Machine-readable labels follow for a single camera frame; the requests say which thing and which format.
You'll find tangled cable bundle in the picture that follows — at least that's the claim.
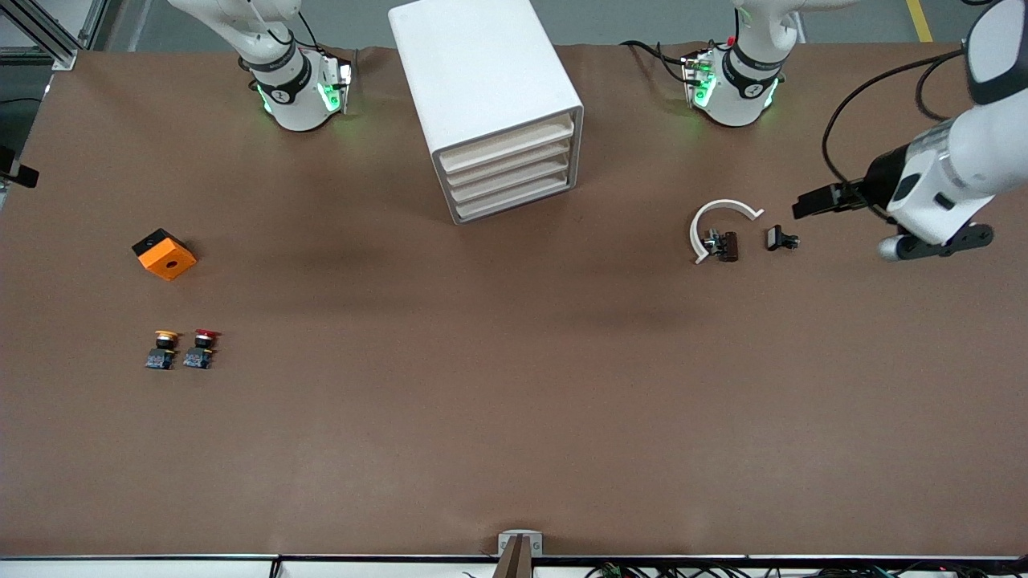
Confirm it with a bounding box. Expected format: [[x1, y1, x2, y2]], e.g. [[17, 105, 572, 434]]
[[582, 560, 1028, 578]]

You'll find black left camera bracket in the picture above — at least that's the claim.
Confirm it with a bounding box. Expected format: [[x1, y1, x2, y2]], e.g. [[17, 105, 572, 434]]
[[894, 223, 995, 260]]

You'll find red push button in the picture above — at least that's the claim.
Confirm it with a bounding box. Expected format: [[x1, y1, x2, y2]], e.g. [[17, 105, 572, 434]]
[[182, 328, 222, 371]]

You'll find black right base cable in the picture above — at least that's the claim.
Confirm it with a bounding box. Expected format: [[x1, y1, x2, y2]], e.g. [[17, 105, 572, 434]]
[[265, 6, 358, 61]]

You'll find brown post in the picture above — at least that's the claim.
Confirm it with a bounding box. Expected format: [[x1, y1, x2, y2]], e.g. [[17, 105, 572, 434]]
[[492, 535, 534, 578]]

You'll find white table rail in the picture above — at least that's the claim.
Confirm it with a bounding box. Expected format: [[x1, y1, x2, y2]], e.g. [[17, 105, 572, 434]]
[[0, 560, 1028, 578]]

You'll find white curved plastic ring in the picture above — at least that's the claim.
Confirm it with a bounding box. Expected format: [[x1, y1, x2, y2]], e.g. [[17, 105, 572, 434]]
[[690, 199, 765, 266]]

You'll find black table edge strip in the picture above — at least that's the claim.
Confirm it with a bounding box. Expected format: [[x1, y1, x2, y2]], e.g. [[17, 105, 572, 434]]
[[0, 552, 1028, 563]]

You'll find aluminium frame profile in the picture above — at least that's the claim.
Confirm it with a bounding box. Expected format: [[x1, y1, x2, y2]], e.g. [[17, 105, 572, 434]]
[[0, 0, 81, 71]]

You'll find orange and black box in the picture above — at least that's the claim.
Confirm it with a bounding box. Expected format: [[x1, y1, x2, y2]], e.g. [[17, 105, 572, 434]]
[[132, 228, 198, 282]]

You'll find black left base cable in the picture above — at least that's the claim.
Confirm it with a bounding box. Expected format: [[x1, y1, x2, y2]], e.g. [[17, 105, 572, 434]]
[[621, 39, 700, 85]]

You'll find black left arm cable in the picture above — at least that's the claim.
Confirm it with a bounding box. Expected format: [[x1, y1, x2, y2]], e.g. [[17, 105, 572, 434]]
[[821, 47, 974, 222]]

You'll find black base cable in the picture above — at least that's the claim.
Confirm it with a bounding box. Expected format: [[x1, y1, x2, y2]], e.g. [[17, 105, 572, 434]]
[[621, 39, 700, 85], [265, 6, 358, 61]]

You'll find small brown electrical component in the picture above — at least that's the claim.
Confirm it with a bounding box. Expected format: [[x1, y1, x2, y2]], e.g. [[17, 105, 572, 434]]
[[702, 229, 740, 263]]

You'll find grey metal bracket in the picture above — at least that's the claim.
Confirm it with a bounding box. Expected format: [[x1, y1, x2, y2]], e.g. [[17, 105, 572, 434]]
[[497, 530, 544, 557]]

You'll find yellow push button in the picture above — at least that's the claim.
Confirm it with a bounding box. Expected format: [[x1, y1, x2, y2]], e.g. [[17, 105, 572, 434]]
[[145, 329, 181, 372]]

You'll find grey frame post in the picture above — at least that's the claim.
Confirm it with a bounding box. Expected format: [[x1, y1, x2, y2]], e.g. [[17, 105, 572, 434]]
[[76, 0, 129, 53]]

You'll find brown table cover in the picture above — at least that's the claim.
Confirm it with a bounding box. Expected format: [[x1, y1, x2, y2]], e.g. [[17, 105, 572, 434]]
[[0, 42, 1028, 559]]

